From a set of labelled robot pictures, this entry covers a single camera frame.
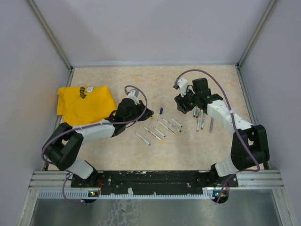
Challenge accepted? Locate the dark green capped marker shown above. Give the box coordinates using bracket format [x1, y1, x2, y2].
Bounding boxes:
[201, 113, 206, 129]

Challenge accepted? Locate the dark blue capped marker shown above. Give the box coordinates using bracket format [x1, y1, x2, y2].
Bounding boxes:
[161, 118, 182, 132]

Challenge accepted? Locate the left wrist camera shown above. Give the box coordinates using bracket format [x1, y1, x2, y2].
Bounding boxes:
[127, 89, 139, 105]

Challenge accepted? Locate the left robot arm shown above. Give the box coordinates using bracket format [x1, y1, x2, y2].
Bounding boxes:
[42, 98, 154, 187]

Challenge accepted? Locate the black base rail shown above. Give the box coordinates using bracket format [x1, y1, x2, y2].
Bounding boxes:
[71, 170, 228, 195]

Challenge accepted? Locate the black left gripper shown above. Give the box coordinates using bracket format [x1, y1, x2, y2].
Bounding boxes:
[125, 100, 154, 125]

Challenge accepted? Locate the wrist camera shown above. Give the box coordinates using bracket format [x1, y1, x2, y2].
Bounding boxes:
[173, 78, 189, 97]
[127, 89, 139, 105]

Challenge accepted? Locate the blue eraser-cap white marker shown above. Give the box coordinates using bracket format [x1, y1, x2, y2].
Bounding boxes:
[153, 127, 166, 137]

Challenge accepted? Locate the yellow capped clear pen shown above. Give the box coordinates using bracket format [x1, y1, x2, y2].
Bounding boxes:
[157, 121, 176, 136]

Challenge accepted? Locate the orange capped white marker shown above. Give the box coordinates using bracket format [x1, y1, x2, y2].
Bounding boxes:
[196, 110, 201, 132]

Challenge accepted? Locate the yellow t-shirt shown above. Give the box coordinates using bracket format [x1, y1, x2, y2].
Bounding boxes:
[56, 86, 117, 126]

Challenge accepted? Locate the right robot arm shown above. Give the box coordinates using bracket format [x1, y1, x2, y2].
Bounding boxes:
[174, 78, 269, 186]

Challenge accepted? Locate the right corner aluminium post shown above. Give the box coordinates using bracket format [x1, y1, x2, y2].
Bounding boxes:
[237, 0, 277, 69]

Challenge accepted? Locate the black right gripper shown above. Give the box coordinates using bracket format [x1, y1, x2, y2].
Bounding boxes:
[174, 86, 200, 114]

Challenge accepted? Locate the left corner aluminium post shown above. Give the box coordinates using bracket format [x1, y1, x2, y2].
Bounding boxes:
[26, 0, 73, 70]

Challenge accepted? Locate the white cable duct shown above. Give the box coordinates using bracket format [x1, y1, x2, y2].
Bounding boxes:
[37, 190, 222, 200]

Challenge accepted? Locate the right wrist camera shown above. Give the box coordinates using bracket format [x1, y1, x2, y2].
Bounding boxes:
[173, 78, 189, 97]

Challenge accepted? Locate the corner aluminium post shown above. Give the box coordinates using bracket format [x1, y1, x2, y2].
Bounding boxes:
[237, 0, 277, 69]
[26, 0, 73, 70]

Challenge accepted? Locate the purple grey marker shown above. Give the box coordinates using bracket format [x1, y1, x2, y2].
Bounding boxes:
[209, 117, 214, 133]

